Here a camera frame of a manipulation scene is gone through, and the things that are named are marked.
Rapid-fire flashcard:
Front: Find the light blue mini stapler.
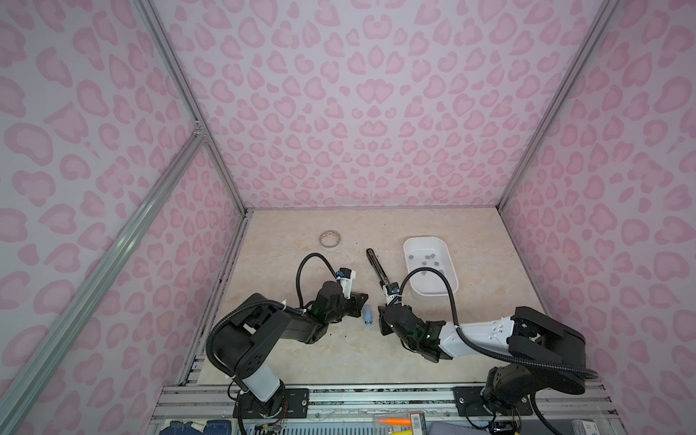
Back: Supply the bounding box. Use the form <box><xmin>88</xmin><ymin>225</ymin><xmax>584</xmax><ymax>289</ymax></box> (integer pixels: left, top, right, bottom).
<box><xmin>362</xmin><ymin>304</ymin><xmax>373</xmax><ymax>326</ymax></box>

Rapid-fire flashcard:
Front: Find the black stapler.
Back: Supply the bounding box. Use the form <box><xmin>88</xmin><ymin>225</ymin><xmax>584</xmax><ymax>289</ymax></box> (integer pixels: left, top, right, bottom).
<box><xmin>366</xmin><ymin>248</ymin><xmax>391</xmax><ymax>287</ymax></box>

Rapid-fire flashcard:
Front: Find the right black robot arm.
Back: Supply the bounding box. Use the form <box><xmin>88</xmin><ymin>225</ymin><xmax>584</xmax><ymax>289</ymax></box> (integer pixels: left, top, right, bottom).
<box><xmin>378</xmin><ymin>303</ymin><xmax>598</xmax><ymax>416</ymax></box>

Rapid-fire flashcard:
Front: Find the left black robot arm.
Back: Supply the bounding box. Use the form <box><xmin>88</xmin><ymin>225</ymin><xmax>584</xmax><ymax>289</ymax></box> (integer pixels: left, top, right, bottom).
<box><xmin>205</xmin><ymin>281</ymin><xmax>369</xmax><ymax>421</ymax></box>

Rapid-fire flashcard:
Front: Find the white tape roll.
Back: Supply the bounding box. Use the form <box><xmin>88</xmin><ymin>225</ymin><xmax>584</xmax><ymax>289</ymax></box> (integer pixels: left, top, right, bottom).
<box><xmin>318</xmin><ymin>230</ymin><xmax>343</xmax><ymax>251</ymax></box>

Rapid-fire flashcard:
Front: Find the white plastic tray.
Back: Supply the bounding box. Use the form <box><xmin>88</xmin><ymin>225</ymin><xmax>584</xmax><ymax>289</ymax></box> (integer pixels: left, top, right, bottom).
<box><xmin>403</xmin><ymin>236</ymin><xmax>460</xmax><ymax>297</ymax></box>

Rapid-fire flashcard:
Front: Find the orange marker pen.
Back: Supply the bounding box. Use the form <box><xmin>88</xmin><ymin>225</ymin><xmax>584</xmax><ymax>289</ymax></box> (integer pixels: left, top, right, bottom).
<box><xmin>377</xmin><ymin>418</ymin><xmax>411</xmax><ymax>427</ymax></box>

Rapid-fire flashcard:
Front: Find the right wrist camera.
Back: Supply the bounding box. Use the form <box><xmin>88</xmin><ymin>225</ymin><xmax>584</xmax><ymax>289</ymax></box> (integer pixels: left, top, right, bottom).
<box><xmin>382</xmin><ymin>282</ymin><xmax>402</xmax><ymax>306</ymax></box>

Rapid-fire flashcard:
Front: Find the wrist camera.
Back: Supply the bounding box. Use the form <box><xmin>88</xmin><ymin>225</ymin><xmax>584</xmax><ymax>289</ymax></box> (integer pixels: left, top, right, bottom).
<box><xmin>336</xmin><ymin>268</ymin><xmax>356</xmax><ymax>299</ymax></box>
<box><xmin>382</xmin><ymin>282</ymin><xmax>402</xmax><ymax>306</ymax></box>

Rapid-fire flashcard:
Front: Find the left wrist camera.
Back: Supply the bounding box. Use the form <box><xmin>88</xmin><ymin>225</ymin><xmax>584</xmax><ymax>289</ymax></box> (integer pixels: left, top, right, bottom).
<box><xmin>336</xmin><ymin>268</ymin><xmax>356</xmax><ymax>299</ymax></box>

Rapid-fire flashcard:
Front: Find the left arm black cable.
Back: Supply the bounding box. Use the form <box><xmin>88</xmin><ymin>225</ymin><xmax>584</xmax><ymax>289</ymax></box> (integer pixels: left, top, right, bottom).
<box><xmin>294</xmin><ymin>252</ymin><xmax>339</xmax><ymax>311</ymax></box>

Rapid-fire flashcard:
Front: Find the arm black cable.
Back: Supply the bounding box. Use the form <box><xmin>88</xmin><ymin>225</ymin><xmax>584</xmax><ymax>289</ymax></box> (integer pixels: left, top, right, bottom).
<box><xmin>398</xmin><ymin>265</ymin><xmax>599</xmax><ymax>381</ymax></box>
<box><xmin>294</xmin><ymin>252</ymin><xmax>339</xmax><ymax>311</ymax></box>

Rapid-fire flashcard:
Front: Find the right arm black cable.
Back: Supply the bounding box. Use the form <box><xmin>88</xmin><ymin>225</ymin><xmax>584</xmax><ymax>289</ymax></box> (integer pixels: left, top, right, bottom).
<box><xmin>398</xmin><ymin>265</ymin><xmax>599</xmax><ymax>381</ymax></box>

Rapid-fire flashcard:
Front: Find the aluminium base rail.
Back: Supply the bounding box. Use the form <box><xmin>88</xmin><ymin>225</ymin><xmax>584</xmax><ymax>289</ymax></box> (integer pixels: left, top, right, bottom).
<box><xmin>146</xmin><ymin>382</ymin><xmax>627</xmax><ymax>434</ymax></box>

